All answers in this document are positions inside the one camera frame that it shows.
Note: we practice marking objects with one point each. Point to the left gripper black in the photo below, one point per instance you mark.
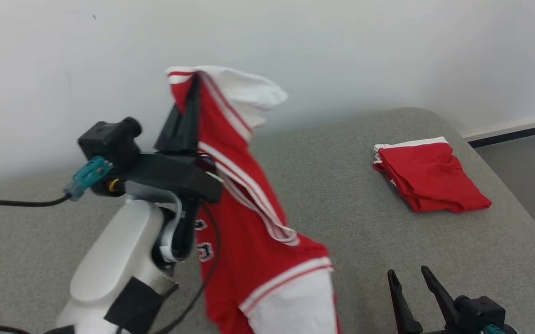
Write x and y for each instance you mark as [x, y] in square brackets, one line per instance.
[175, 174]

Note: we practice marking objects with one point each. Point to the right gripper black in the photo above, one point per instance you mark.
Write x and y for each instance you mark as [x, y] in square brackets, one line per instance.
[453, 330]

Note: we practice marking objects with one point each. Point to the red shorts white stripe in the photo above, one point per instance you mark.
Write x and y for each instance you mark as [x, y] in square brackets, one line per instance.
[429, 176]

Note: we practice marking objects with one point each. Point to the red Bulls basketball jersey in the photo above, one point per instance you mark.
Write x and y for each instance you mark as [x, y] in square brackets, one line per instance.
[249, 260]

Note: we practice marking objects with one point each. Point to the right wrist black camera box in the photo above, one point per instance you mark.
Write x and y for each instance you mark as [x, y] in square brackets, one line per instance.
[480, 313]

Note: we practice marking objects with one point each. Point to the white black wall skirting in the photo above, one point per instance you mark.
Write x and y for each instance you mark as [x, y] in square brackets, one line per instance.
[513, 130]

